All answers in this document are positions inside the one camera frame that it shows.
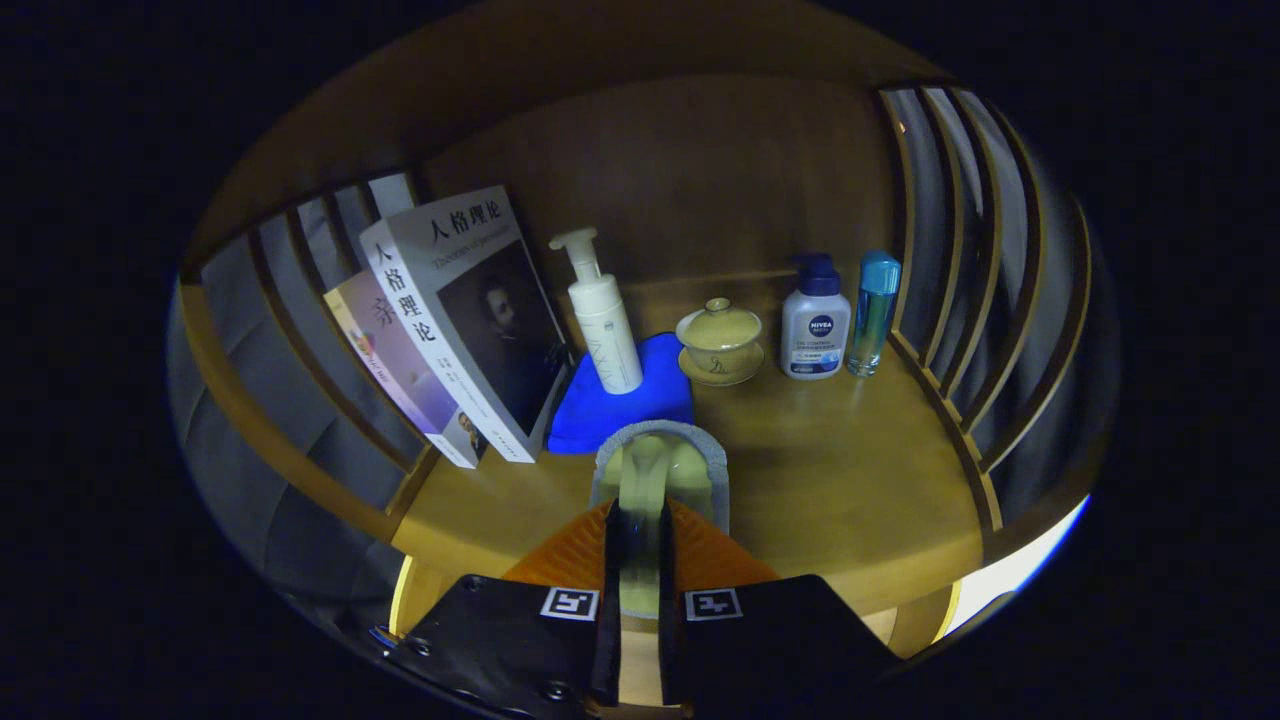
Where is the wooden countertop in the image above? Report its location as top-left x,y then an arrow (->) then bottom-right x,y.
390,270 -> 986,613

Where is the wooden cabinet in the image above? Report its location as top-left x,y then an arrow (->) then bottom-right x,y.
180,0 -> 1101,661

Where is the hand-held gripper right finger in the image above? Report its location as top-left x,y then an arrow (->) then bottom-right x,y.
657,497 -> 906,716

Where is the purple book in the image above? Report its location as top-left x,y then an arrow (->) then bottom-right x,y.
322,268 -> 481,470

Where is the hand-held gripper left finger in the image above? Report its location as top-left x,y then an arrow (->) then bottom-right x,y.
385,500 -> 626,720

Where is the white bottle blue pump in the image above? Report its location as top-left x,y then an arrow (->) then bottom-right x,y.
780,252 -> 853,381

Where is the clear blue bottle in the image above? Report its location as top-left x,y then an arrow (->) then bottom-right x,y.
846,250 -> 903,379

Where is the yellow lidded teacup with saucer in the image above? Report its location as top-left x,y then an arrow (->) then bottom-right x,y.
675,297 -> 767,388

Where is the green ceramic piece grey base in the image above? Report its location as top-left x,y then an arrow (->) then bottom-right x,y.
590,420 -> 731,621

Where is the blue folded cloth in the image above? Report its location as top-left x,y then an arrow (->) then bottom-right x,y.
546,332 -> 696,456

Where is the thick grey white book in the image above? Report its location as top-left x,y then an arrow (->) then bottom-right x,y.
358,184 -> 573,465

